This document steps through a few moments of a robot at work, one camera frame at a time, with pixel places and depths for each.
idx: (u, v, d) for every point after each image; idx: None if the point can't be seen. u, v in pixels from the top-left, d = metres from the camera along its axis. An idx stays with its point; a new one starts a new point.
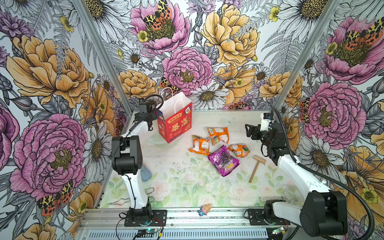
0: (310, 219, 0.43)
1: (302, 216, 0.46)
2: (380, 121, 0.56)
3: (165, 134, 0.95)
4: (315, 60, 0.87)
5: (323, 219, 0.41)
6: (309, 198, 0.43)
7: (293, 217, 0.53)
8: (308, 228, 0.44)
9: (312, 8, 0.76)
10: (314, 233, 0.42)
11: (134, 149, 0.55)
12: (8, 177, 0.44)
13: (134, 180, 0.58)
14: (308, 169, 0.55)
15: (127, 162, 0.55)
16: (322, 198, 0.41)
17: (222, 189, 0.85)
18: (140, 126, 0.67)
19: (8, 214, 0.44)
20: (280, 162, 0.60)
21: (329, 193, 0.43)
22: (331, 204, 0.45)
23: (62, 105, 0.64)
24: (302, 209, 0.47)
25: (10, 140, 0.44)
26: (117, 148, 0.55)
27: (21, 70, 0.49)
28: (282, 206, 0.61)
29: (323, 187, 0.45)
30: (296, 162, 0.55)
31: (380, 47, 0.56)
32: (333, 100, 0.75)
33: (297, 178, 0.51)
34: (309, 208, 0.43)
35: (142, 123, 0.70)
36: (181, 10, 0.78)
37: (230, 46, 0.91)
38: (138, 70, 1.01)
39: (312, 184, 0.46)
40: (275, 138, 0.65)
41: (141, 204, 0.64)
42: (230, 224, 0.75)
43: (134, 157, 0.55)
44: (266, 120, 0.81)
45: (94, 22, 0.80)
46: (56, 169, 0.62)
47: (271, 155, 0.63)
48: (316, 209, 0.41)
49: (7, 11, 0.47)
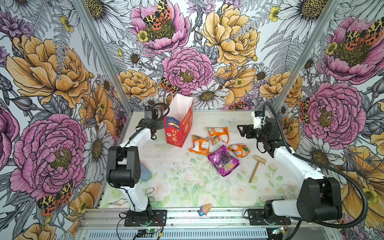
0: (306, 205, 0.44)
1: (299, 202, 0.47)
2: (380, 121, 0.56)
3: (178, 139, 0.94)
4: (315, 60, 0.87)
5: (318, 204, 0.42)
6: (304, 185, 0.44)
7: (292, 211, 0.54)
8: (305, 214, 0.45)
9: (312, 8, 0.76)
10: (311, 219, 0.43)
11: (132, 162, 0.50)
12: (8, 177, 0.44)
13: (131, 192, 0.54)
14: (303, 158, 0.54)
15: (122, 175, 0.49)
16: (317, 185, 0.43)
17: (222, 189, 0.85)
18: (142, 134, 0.62)
19: (8, 214, 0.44)
20: (275, 154, 0.62)
21: (323, 180, 0.44)
22: (326, 190, 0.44)
23: (62, 105, 0.64)
24: (298, 196, 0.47)
25: (10, 140, 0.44)
26: (113, 161, 0.50)
27: (21, 70, 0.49)
28: (282, 204, 0.60)
29: (318, 174, 0.46)
30: (292, 152, 0.57)
31: (380, 47, 0.56)
32: (333, 100, 0.75)
33: (293, 167, 0.53)
34: (304, 195, 0.45)
35: (145, 130, 0.66)
36: (181, 10, 0.78)
37: (230, 46, 0.91)
38: (138, 70, 1.01)
39: (307, 172, 0.48)
40: (272, 136, 0.67)
41: (141, 208, 0.63)
42: (230, 224, 0.75)
43: (130, 171, 0.49)
44: (258, 119, 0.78)
45: (94, 22, 0.79)
46: (56, 169, 0.62)
47: (268, 148, 0.64)
48: (311, 195, 0.42)
49: (7, 11, 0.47)
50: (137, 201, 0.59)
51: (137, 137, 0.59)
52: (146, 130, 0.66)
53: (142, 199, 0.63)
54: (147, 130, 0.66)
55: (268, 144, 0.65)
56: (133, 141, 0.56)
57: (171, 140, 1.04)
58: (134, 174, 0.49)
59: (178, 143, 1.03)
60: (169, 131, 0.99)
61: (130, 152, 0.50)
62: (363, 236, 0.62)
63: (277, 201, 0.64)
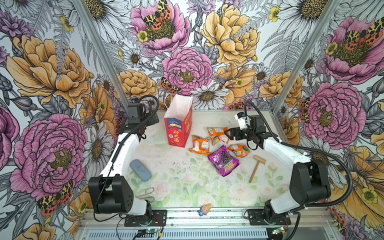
0: (298, 189, 0.47)
1: (290, 187, 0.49)
2: (380, 121, 0.56)
3: (180, 140, 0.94)
4: (315, 60, 0.87)
5: (308, 186, 0.45)
6: (294, 169, 0.47)
7: (290, 202, 0.55)
8: (297, 198, 0.48)
9: (312, 8, 0.76)
10: (303, 202, 0.46)
11: (119, 193, 0.42)
12: (8, 177, 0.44)
13: None
14: (290, 145, 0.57)
15: (114, 204, 0.44)
16: (306, 168, 0.45)
17: (222, 189, 0.85)
18: (128, 145, 0.52)
19: (8, 214, 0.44)
20: (265, 145, 0.64)
21: (311, 162, 0.48)
22: (314, 172, 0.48)
23: (62, 105, 0.64)
24: (290, 181, 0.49)
25: (10, 140, 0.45)
26: (97, 194, 0.42)
27: (21, 70, 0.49)
28: (280, 199, 0.61)
29: (305, 158, 0.50)
30: (279, 141, 0.60)
31: (380, 47, 0.56)
32: (333, 100, 0.75)
33: (282, 155, 0.55)
34: (295, 179, 0.47)
35: (131, 137, 0.54)
36: (181, 10, 0.78)
37: (230, 46, 0.91)
38: (138, 70, 1.01)
39: (296, 157, 0.51)
40: (260, 130, 0.71)
41: (141, 212, 0.62)
42: (230, 224, 0.75)
43: (121, 203, 0.43)
44: (243, 119, 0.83)
45: (94, 22, 0.80)
46: (56, 169, 0.62)
47: (257, 140, 0.67)
48: (301, 179, 0.45)
49: (7, 11, 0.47)
50: (139, 210, 0.60)
51: (122, 152, 0.50)
52: (131, 137, 0.54)
53: (139, 204, 0.61)
54: (132, 136, 0.55)
55: (257, 137, 0.67)
56: (119, 162, 0.47)
57: (173, 141, 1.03)
58: (126, 202, 0.44)
59: (180, 143, 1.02)
60: (171, 132, 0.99)
61: (115, 184, 0.41)
62: (363, 236, 0.62)
63: (275, 199, 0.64)
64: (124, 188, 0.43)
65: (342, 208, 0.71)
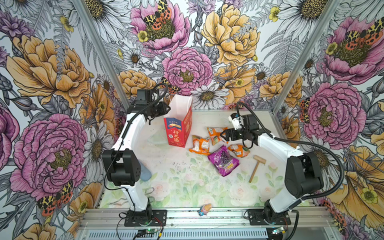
0: (292, 182, 0.49)
1: (285, 181, 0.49)
2: (380, 121, 0.56)
3: (180, 140, 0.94)
4: (315, 60, 0.87)
5: (302, 179, 0.46)
6: (288, 163, 0.49)
7: (288, 199, 0.56)
8: (292, 190, 0.49)
9: (312, 8, 0.76)
10: (298, 194, 0.47)
11: (129, 165, 0.48)
12: (8, 177, 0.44)
13: (131, 190, 0.55)
14: (284, 140, 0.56)
15: (125, 174, 0.50)
16: (299, 161, 0.47)
17: (222, 189, 0.85)
18: (136, 125, 0.56)
19: (8, 214, 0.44)
20: (259, 141, 0.65)
21: (304, 155, 0.49)
22: (307, 165, 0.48)
23: (62, 105, 0.64)
24: (285, 175, 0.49)
25: (10, 140, 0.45)
26: (109, 165, 0.48)
27: (21, 70, 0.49)
28: (278, 196, 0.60)
29: (298, 151, 0.51)
30: (273, 137, 0.62)
31: (380, 47, 0.56)
32: (333, 100, 0.75)
33: (277, 151, 0.57)
34: (290, 172, 0.49)
35: (138, 118, 0.59)
36: (181, 10, 0.78)
37: (230, 46, 0.91)
38: (138, 70, 1.01)
39: (289, 151, 0.52)
40: (254, 127, 0.73)
41: (141, 207, 0.63)
42: (230, 224, 0.75)
43: (130, 172, 0.49)
44: (236, 120, 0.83)
45: (94, 22, 0.79)
46: (56, 169, 0.62)
47: (251, 137, 0.68)
48: (294, 172, 0.47)
49: (7, 11, 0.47)
50: (139, 203, 0.61)
51: (130, 130, 0.54)
52: (138, 117, 0.59)
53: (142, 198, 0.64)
54: (140, 116, 0.59)
55: (251, 134, 0.68)
56: (128, 138, 0.52)
57: (172, 141, 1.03)
58: (135, 173, 0.50)
59: (180, 143, 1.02)
60: (171, 132, 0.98)
61: (126, 157, 0.47)
62: (363, 236, 0.62)
63: (273, 198, 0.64)
64: (133, 160, 0.48)
65: (342, 208, 0.71)
